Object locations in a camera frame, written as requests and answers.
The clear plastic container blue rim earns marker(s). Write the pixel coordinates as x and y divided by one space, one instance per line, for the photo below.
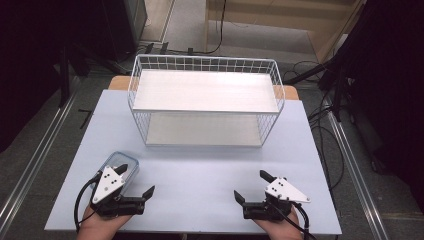
128 166

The black cabinet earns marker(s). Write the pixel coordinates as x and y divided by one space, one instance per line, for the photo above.
125 26

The metal floor rail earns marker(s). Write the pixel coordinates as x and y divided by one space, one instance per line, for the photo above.
40 153
356 173

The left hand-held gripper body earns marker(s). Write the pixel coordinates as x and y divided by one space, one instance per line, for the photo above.
108 181

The wooden furniture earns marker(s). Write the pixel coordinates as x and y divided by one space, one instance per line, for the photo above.
283 16

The black metal stand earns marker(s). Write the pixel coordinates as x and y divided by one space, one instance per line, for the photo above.
336 83
64 76

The person's right hand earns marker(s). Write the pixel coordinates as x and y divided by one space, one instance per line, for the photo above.
281 228

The person's left hand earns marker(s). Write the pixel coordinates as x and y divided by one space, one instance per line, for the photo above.
100 226

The wooden table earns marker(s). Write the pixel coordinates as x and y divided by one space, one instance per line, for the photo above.
118 83

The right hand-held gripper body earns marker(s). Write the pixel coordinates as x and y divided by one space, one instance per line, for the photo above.
283 193

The black curtain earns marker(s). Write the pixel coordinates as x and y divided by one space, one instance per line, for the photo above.
390 83
33 60

